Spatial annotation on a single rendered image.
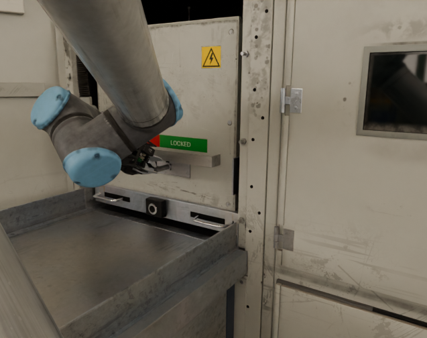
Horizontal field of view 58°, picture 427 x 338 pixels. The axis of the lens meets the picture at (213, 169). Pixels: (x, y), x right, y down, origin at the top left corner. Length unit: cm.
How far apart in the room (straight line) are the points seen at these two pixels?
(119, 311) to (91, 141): 29
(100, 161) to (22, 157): 64
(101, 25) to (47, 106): 44
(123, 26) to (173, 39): 67
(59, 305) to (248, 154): 49
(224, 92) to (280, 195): 29
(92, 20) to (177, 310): 54
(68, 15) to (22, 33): 95
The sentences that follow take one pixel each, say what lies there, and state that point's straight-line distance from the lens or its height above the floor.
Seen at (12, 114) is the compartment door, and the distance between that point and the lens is 128.
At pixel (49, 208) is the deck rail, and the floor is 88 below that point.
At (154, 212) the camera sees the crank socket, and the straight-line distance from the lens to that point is 110.
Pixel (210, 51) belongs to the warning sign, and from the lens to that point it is 97.
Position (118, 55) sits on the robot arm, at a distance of 41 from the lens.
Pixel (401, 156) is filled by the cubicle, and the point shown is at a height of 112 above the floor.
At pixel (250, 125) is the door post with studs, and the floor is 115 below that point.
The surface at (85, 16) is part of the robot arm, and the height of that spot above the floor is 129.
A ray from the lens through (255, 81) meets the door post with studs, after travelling 86.
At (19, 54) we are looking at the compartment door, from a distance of 129.
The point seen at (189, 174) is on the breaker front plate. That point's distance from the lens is 103.
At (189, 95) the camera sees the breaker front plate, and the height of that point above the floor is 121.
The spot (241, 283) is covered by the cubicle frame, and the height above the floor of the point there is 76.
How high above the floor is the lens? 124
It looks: 13 degrees down
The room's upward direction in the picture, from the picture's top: straight up
